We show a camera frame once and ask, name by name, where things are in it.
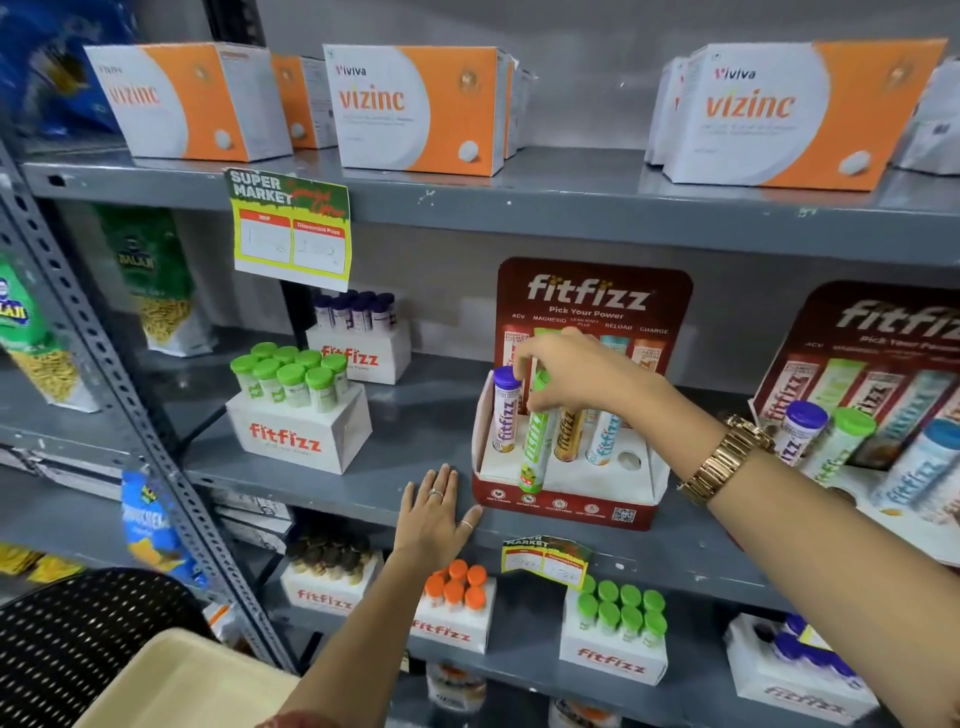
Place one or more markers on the person's right hand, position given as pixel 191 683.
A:
pixel 600 375

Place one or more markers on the person's left hand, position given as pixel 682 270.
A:
pixel 429 529

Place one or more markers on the person's left little finger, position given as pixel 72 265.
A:
pixel 409 501

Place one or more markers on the person's right fingers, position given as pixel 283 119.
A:
pixel 547 352

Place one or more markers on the person's left thumb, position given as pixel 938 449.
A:
pixel 472 519

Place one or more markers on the green effervescent tablet tube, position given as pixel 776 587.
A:
pixel 535 450

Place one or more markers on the person's right forearm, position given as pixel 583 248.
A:
pixel 825 570

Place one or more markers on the person's left forearm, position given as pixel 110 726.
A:
pixel 360 637

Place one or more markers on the group of orange-cap tubes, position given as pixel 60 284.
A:
pixel 455 585

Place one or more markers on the red cardboard display stand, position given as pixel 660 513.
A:
pixel 592 296
pixel 885 330

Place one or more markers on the purple-cap tablet tube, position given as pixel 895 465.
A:
pixel 796 431
pixel 505 412

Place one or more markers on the small green price tag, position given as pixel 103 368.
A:
pixel 546 562

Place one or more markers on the orange tablet tube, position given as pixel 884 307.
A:
pixel 568 439

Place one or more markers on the group of dark-cap tubes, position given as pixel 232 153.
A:
pixel 330 559

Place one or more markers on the light blue tablet tube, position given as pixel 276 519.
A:
pixel 602 442

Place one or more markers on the white tube display box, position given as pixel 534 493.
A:
pixel 364 356
pixel 292 439
pixel 326 596
pixel 450 630
pixel 611 660
pixel 795 694

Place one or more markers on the grey metal shelving rack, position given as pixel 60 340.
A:
pixel 525 202

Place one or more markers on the stack of white flat boxes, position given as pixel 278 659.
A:
pixel 251 517

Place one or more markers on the white jar with orange label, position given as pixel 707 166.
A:
pixel 455 686
pixel 581 714

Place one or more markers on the group of green-cap tubes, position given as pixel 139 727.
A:
pixel 622 607
pixel 292 375

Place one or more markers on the group of purple-cap tubes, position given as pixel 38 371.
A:
pixel 356 311
pixel 806 649

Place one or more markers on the gold wrist watch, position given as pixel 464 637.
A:
pixel 724 461

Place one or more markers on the small blue chips packet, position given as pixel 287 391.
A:
pixel 154 525

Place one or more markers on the orange and white medicine box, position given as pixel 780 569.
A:
pixel 304 101
pixel 787 112
pixel 172 101
pixel 420 109

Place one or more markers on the green and yellow price sign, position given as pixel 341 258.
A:
pixel 289 225

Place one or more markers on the beige plastic tray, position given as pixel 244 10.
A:
pixel 187 686

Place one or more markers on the green-cap tablet tube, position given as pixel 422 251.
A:
pixel 836 446

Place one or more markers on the green snack bag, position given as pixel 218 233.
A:
pixel 154 277
pixel 34 337

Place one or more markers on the black perforated basket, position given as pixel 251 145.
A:
pixel 90 630

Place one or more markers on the yellow snack packets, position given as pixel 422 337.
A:
pixel 34 564

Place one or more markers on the blue-cap tablet tube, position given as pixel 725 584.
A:
pixel 919 469

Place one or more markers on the blue snack bag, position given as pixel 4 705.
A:
pixel 52 67

